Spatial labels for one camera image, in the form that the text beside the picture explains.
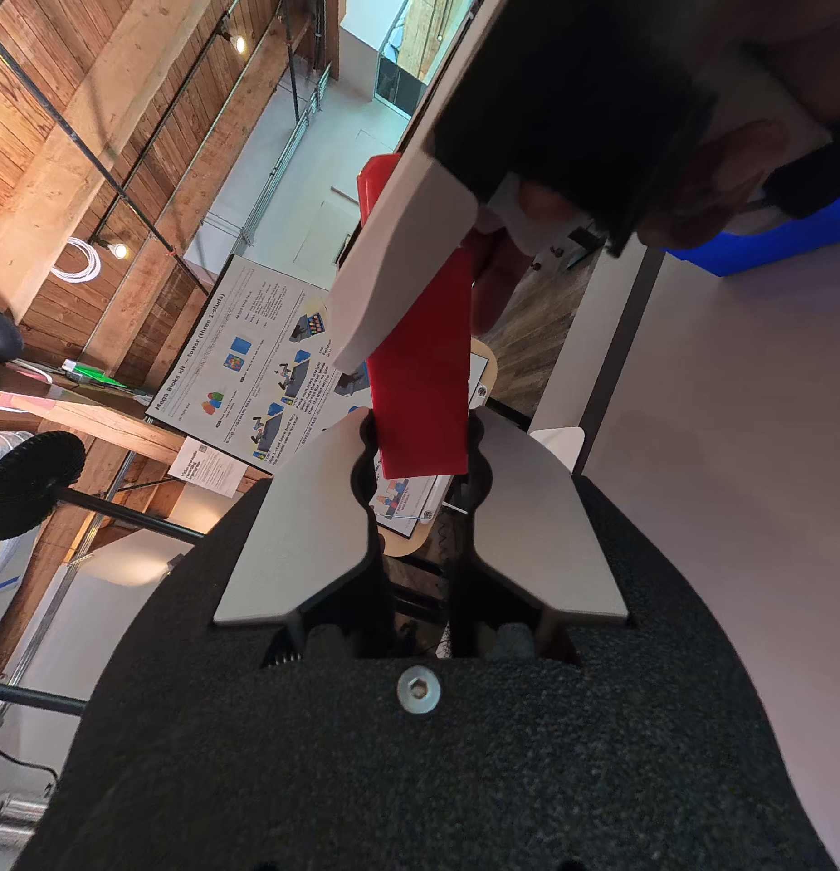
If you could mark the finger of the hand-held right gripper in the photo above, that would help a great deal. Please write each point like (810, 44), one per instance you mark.
(399, 272)
(454, 68)

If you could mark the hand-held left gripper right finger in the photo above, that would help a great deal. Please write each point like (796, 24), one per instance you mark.
(542, 537)

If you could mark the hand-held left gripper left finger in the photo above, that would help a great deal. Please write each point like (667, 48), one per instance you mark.
(297, 544)

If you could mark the red mega block tower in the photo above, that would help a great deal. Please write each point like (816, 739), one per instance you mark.
(420, 394)

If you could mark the blue plastic bin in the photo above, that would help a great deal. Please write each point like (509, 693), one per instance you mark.
(767, 238)

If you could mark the white poster stand base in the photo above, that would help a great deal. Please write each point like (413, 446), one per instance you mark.
(559, 446)

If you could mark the white paper notice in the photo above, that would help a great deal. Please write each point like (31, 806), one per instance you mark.
(206, 466)

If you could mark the instruction poster board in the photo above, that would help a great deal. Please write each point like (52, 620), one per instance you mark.
(257, 354)

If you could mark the black disc stand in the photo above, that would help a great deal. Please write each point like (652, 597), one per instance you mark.
(32, 486)

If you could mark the black light stand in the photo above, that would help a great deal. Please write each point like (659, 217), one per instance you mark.
(32, 697)

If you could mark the black round lamp head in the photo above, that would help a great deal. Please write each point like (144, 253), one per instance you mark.
(1, 340)

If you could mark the silver round duct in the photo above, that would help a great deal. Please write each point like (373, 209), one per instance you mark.
(5, 442)

